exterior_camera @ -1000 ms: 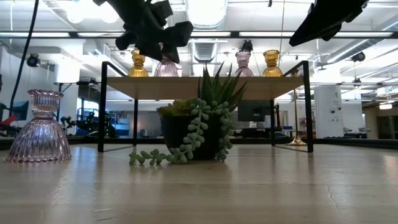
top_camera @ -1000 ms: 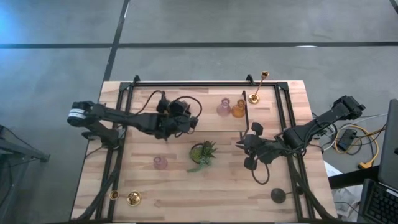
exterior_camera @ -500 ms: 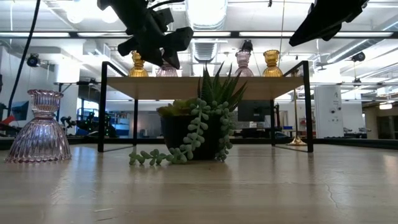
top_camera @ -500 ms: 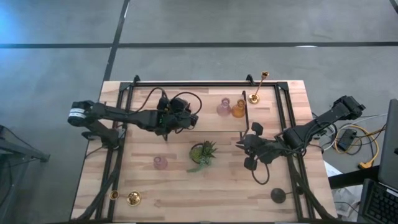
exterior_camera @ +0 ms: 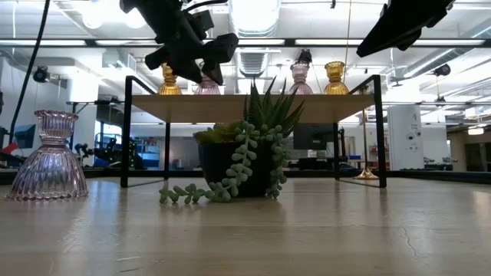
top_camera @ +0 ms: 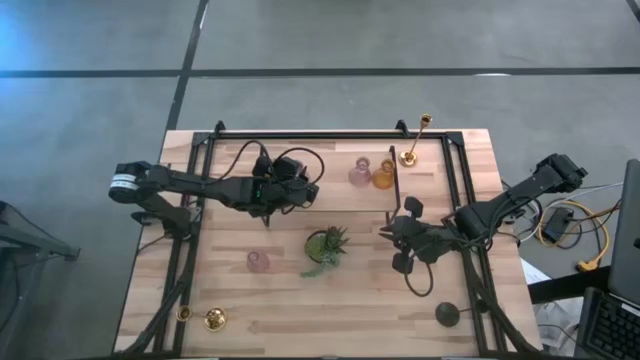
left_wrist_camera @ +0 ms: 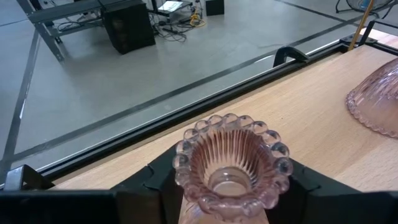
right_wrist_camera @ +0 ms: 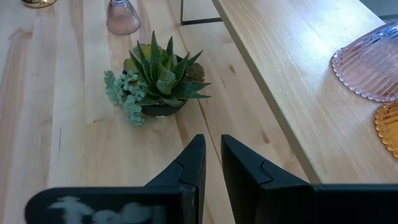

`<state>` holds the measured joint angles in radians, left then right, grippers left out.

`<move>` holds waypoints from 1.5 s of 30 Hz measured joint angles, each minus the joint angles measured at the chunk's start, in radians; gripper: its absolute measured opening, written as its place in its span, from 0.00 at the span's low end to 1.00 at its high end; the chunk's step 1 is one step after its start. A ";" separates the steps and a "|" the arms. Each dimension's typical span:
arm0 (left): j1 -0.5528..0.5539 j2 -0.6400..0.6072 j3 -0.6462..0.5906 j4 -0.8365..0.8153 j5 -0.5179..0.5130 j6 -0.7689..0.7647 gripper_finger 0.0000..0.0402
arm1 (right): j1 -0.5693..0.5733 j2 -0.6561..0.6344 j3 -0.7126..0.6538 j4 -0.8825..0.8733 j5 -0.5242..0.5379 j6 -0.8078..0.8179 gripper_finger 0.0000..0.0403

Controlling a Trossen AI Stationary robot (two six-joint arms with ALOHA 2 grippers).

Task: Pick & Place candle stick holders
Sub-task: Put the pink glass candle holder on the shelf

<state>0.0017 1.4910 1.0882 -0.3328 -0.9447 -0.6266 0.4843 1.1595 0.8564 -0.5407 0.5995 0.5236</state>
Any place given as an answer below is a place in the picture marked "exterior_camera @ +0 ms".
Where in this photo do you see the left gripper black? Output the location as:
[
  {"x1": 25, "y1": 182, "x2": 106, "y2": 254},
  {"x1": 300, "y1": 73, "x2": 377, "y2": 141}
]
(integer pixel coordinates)
[{"x1": 119, "y1": 0, "x2": 239, "y2": 86}]

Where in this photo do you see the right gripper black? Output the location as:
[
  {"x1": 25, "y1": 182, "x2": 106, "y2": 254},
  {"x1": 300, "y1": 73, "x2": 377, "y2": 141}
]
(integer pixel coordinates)
[{"x1": 356, "y1": 0, "x2": 456, "y2": 58}]

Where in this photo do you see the pink ribbed glass candle holder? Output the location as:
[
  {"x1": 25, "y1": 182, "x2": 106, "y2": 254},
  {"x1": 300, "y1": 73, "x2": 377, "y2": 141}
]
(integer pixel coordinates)
[
  {"x1": 288, "y1": 62, "x2": 314, "y2": 96},
  {"x1": 193, "y1": 74, "x2": 222, "y2": 96},
  {"x1": 5, "y1": 110, "x2": 90, "y2": 202}
]

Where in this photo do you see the amber ribbed glass candle holder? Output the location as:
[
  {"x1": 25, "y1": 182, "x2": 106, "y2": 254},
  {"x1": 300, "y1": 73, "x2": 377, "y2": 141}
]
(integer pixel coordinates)
[
  {"x1": 322, "y1": 61, "x2": 350, "y2": 96},
  {"x1": 158, "y1": 63, "x2": 183, "y2": 96}
]

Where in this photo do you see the tall brass candlestick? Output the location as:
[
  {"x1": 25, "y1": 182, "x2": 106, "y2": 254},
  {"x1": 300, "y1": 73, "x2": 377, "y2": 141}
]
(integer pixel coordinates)
[{"x1": 353, "y1": 110, "x2": 380, "y2": 180}]

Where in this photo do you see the potted artificial succulent plant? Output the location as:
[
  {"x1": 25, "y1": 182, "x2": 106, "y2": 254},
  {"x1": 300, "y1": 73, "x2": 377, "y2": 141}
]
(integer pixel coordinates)
[{"x1": 159, "y1": 76, "x2": 307, "y2": 204}]

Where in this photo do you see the white cabinet with icons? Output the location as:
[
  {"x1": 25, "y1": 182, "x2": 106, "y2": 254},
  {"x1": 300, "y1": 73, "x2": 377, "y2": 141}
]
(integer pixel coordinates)
[{"x1": 387, "y1": 105, "x2": 425, "y2": 172}]

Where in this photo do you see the black computer monitor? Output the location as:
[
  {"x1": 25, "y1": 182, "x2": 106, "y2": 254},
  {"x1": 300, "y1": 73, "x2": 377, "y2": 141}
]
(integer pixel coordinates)
[{"x1": 293, "y1": 123, "x2": 334, "y2": 151}]

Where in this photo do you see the blue-screen monitor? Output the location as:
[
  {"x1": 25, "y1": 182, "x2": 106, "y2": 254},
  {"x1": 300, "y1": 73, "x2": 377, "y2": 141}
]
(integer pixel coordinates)
[{"x1": 13, "y1": 124, "x2": 38, "y2": 150}]

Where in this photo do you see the black overhead frame beam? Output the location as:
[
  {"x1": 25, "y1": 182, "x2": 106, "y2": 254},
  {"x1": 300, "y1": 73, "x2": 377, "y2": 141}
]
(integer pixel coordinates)
[{"x1": 0, "y1": 37, "x2": 491, "y2": 48}]

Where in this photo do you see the wooden shelf riser black frame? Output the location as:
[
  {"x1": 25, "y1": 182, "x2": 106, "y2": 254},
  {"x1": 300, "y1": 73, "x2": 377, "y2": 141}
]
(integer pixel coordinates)
[{"x1": 120, "y1": 74, "x2": 387, "y2": 189}]

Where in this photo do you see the white ceiling air duct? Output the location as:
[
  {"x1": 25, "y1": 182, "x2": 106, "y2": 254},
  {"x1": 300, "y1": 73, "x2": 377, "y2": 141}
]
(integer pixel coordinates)
[{"x1": 229, "y1": 0, "x2": 281, "y2": 38}]

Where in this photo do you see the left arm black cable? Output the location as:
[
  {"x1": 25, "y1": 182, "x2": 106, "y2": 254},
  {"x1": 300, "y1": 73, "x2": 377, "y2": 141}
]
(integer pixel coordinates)
[{"x1": 8, "y1": 0, "x2": 51, "y2": 145}]

